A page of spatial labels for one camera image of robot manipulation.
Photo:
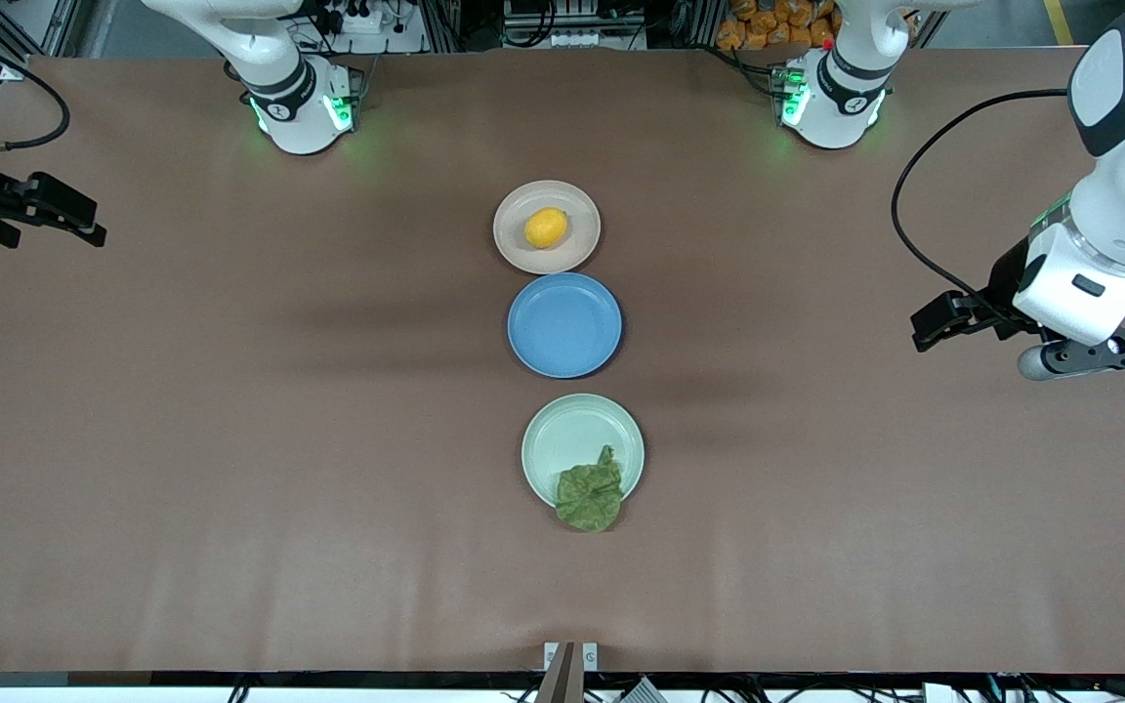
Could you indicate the metal table edge bracket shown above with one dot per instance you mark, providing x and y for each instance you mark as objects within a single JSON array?
[{"x": 590, "y": 656}]

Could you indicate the white power strip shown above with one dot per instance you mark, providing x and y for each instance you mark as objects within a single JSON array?
[{"x": 367, "y": 21}]

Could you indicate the green lettuce leaf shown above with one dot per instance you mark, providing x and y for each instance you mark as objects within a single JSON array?
[{"x": 587, "y": 503}]

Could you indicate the blue round plate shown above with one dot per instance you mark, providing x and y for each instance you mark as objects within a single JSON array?
[{"x": 562, "y": 327}]

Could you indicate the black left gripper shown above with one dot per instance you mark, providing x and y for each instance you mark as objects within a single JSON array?
[{"x": 1004, "y": 276}]

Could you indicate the pale green round plate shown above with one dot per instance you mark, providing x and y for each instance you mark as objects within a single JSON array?
[{"x": 567, "y": 430}]

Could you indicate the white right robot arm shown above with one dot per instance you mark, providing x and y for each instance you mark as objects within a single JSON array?
[{"x": 297, "y": 132}]

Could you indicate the beige round plate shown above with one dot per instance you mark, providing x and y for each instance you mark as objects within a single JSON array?
[{"x": 516, "y": 246}]

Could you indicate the yellow lemon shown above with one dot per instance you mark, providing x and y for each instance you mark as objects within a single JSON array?
[{"x": 545, "y": 227}]

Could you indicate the pile of orange items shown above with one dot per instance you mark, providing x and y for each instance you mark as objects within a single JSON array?
[{"x": 768, "y": 24}]

